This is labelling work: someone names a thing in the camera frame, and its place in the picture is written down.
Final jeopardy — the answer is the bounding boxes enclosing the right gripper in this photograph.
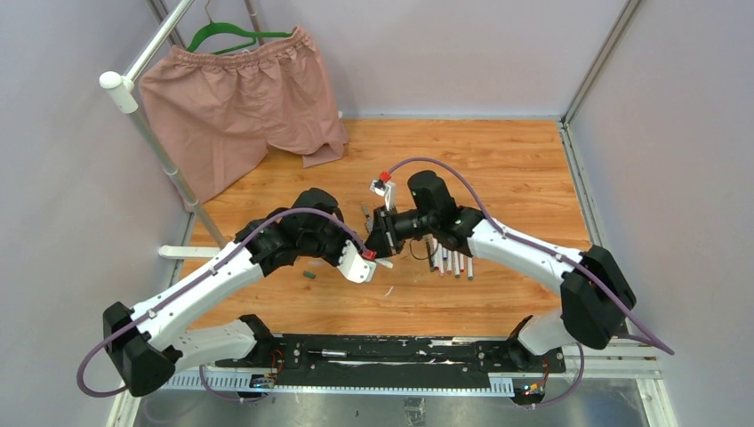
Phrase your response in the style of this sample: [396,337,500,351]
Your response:
[366,205,438,261]

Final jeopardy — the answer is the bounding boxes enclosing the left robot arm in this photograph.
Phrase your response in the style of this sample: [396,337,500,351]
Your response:
[98,188,376,397]

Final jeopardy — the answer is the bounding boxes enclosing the white acrylic marker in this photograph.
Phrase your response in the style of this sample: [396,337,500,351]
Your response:
[437,246,445,276]

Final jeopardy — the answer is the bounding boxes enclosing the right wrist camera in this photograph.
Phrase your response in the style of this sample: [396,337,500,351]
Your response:
[370,180,397,211]

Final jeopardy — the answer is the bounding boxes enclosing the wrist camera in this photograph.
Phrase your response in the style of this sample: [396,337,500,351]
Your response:
[370,180,397,211]
[336,240,377,284]

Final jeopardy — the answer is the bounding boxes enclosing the clear green gel pen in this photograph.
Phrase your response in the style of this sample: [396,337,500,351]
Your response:
[424,235,435,272]

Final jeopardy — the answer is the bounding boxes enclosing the green clothes hanger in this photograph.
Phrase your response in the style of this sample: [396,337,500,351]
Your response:
[185,1,293,55]

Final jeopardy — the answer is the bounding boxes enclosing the green capped white marker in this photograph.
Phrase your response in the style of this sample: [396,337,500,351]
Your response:
[453,251,462,278]

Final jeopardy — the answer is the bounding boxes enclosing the yellow capped white marker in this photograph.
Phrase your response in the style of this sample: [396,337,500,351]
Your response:
[374,259,394,269]

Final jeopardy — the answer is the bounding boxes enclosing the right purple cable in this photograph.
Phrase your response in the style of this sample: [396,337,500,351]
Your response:
[385,157,677,410]

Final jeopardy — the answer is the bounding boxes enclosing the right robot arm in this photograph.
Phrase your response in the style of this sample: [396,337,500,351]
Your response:
[366,170,636,372]

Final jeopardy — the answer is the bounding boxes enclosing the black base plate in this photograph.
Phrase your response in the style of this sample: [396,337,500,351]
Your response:
[215,334,566,390]

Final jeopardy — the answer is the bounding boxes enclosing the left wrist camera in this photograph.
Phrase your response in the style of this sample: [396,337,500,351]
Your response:
[336,240,377,284]

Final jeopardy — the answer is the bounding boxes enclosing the white clothes rack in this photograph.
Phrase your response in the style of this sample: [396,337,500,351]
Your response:
[99,0,300,262]

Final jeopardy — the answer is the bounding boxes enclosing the pink shorts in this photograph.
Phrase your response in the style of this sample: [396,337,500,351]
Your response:
[138,26,349,203]

